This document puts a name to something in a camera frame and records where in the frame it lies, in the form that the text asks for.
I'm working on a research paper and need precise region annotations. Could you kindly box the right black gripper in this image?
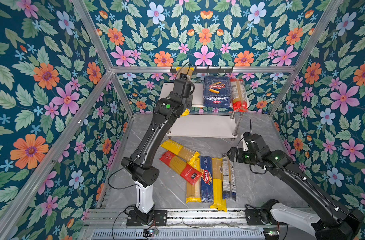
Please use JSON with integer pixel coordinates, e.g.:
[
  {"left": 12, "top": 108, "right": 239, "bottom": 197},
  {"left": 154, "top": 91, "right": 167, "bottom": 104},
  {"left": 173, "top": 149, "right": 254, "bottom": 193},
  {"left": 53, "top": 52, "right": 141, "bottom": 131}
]
[{"left": 225, "top": 147, "right": 260, "bottom": 167}]

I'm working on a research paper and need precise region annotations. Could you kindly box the red-edged spaghetti bag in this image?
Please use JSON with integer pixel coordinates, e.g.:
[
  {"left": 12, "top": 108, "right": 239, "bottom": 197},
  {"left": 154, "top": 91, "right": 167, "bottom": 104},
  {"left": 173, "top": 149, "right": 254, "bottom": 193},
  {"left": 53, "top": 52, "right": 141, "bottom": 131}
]
[{"left": 230, "top": 79, "right": 249, "bottom": 113}]

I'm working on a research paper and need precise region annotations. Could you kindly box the blue Barilla pasta bag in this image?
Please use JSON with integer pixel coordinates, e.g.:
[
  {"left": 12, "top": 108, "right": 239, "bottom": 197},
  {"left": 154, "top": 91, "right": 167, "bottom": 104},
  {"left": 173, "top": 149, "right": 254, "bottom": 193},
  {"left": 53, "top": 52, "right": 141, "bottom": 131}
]
[{"left": 203, "top": 76, "right": 231, "bottom": 108}]

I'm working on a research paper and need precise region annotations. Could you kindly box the white two-tier shelf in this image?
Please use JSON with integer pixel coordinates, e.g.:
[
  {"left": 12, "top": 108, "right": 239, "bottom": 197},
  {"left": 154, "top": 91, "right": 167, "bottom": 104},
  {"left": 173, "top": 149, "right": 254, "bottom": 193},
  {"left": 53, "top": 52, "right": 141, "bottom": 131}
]
[{"left": 158, "top": 82, "right": 250, "bottom": 142}]

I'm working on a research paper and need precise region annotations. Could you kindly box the yellow spaghetti bag top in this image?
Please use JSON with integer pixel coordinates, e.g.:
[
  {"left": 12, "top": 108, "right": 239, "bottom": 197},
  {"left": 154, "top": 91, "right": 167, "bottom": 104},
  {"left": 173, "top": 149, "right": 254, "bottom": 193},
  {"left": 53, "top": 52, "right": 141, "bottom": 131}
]
[{"left": 161, "top": 139, "right": 200, "bottom": 165}]

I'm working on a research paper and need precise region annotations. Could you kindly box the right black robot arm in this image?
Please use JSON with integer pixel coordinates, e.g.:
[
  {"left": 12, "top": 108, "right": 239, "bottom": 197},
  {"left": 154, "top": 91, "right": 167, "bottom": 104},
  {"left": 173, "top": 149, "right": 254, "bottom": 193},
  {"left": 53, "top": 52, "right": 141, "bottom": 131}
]
[{"left": 226, "top": 132, "right": 364, "bottom": 240}]

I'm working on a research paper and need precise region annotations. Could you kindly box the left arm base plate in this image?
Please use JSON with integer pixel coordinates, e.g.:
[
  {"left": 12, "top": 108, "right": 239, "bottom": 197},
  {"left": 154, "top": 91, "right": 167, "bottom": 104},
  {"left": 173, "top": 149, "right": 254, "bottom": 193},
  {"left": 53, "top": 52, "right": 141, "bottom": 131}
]
[{"left": 126, "top": 210, "right": 168, "bottom": 227}]

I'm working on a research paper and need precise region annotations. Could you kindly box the yellow spaghetti bag long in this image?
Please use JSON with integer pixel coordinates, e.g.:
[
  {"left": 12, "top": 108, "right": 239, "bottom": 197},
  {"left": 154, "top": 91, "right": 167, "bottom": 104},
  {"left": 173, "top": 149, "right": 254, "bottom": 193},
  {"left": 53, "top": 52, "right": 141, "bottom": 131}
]
[{"left": 210, "top": 158, "right": 227, "bottom": 212}]

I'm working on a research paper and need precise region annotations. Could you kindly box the clear spaghetti bag label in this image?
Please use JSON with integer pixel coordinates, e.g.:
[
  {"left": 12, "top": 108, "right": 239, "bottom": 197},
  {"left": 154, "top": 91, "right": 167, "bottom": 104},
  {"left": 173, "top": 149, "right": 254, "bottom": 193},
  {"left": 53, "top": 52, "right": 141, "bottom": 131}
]
[{"left": 221, "top": 154, "right": 236, "bottom": 201}]

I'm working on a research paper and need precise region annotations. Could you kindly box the red spaghetti bag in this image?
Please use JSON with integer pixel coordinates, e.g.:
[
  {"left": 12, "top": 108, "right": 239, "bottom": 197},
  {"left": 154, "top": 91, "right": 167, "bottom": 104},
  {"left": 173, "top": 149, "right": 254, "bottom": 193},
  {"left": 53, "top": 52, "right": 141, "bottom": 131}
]
[{"left": 159, "top": 151, "right": 201, "bottom": 186}]

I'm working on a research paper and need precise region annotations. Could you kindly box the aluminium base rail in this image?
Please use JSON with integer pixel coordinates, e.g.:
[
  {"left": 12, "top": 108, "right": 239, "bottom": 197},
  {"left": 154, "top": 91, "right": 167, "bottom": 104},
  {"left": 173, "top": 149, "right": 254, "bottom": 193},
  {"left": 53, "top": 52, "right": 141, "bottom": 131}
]
[{"left": 78, "top": 208, "right": 315, "bottom": 240}]

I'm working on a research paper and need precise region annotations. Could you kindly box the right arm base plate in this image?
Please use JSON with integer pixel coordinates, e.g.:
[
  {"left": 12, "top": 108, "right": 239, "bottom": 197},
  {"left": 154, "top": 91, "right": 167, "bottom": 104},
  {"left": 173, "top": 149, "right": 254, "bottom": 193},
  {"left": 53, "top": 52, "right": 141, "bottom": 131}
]
[{"left": 244, "top": 206, "right": 286, "bottom": 226}]

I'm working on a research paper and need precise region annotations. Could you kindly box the blue Barilla spaghetti box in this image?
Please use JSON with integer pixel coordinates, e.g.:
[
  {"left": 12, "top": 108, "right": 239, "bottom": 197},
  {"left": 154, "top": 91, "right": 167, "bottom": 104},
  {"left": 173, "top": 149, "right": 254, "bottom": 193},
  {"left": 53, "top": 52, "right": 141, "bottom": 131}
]
[{"left": 200, "top": 156, "right": 213, "bottom": 203}]

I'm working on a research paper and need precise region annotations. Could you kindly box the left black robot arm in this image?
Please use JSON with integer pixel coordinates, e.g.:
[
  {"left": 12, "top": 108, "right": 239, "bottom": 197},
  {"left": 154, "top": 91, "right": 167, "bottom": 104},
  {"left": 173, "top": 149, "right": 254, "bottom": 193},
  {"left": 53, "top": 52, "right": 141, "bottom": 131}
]
[{"left": 122, "top": 74, "right": 194, "bottom": 214}]

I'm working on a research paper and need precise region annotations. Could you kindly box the metal hook rail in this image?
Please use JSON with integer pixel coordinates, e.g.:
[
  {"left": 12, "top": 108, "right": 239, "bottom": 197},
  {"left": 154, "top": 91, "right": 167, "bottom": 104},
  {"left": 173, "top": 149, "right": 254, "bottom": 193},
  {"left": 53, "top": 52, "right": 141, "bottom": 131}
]
[{"left": 169, "top": 66, "right": 233, "bottom": 75}]

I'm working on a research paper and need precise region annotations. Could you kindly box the yellow spaghetti bag upright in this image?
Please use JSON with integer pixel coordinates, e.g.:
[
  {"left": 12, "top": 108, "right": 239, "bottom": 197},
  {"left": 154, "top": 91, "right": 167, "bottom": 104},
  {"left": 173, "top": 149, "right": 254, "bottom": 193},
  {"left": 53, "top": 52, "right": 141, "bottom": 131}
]
[{"left": 186, "top": 157, "right": 201, "bottom": 203}]

